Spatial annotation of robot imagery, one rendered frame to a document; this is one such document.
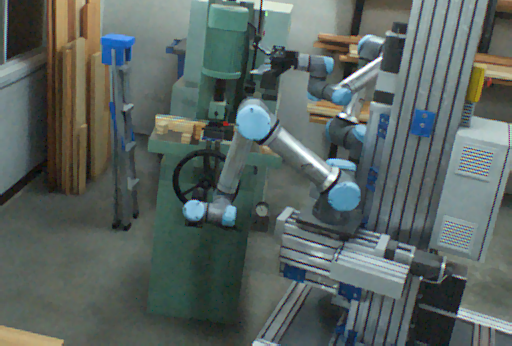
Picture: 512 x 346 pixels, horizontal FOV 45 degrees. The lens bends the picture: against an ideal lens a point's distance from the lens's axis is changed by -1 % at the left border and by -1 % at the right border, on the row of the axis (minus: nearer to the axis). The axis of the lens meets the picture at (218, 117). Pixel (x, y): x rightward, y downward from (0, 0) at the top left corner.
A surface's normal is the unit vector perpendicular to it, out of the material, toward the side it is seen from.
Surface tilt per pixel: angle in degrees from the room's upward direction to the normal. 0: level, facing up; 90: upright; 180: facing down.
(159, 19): 90
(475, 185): 90
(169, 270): 90
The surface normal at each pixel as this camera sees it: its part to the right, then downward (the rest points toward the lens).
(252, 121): -0.16, 0.20
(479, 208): -0.41, 0.22
